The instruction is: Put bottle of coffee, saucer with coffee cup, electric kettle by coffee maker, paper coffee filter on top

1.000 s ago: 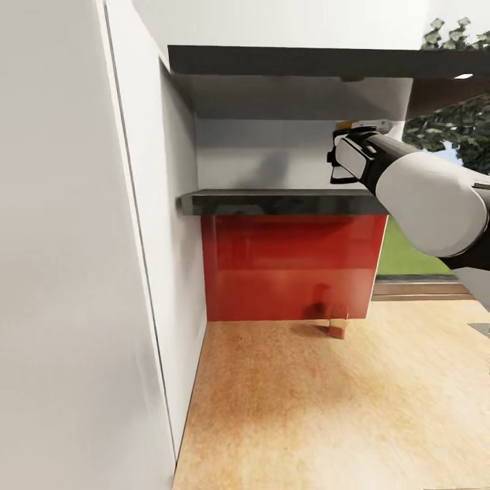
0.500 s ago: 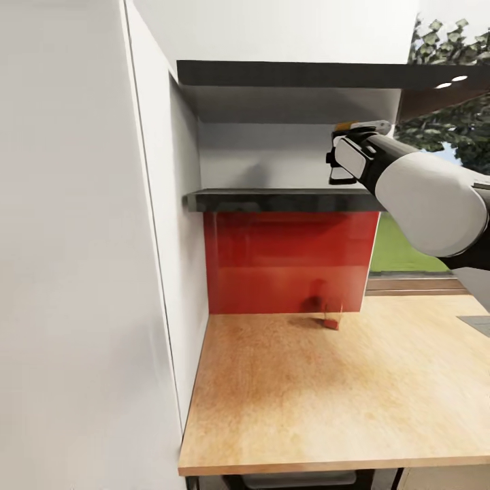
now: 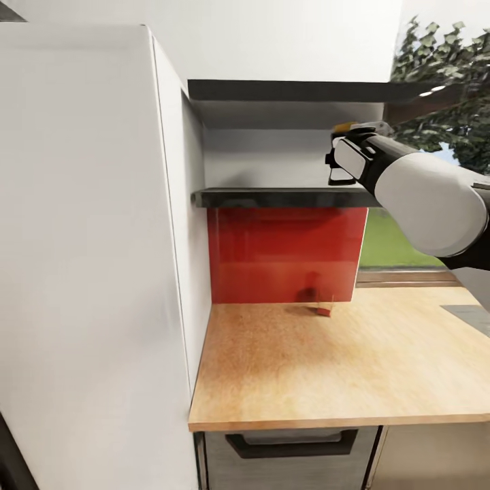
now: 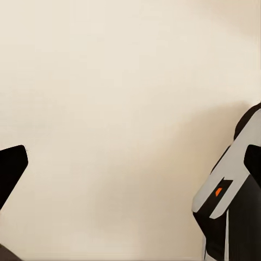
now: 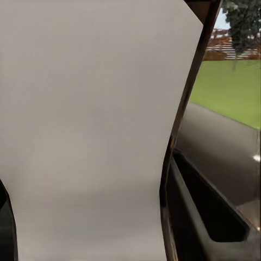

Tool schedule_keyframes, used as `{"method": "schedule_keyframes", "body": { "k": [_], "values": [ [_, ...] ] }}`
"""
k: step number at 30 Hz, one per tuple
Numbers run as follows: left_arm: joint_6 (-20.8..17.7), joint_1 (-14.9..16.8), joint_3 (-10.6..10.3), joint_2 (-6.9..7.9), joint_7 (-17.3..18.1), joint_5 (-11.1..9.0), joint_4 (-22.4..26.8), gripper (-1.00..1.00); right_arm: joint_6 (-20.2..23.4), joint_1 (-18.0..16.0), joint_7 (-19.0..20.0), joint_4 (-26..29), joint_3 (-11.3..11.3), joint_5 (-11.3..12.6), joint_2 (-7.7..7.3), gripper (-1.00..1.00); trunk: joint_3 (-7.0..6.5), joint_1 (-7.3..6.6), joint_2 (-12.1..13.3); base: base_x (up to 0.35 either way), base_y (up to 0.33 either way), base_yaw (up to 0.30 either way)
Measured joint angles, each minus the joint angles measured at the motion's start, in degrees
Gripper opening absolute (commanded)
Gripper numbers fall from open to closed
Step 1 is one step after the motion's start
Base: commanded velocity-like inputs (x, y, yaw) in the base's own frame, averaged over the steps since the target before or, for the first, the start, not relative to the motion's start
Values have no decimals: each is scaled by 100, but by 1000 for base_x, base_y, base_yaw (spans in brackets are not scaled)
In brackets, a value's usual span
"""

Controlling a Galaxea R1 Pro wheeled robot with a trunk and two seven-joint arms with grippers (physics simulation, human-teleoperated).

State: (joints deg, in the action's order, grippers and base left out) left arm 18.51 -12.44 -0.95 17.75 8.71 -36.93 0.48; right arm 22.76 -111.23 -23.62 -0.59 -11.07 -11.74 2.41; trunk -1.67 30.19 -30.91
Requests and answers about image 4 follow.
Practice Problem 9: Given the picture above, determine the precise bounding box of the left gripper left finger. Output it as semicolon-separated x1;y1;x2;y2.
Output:
0;145;28;210

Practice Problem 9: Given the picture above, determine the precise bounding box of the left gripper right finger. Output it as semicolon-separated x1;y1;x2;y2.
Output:
244;144;261;188

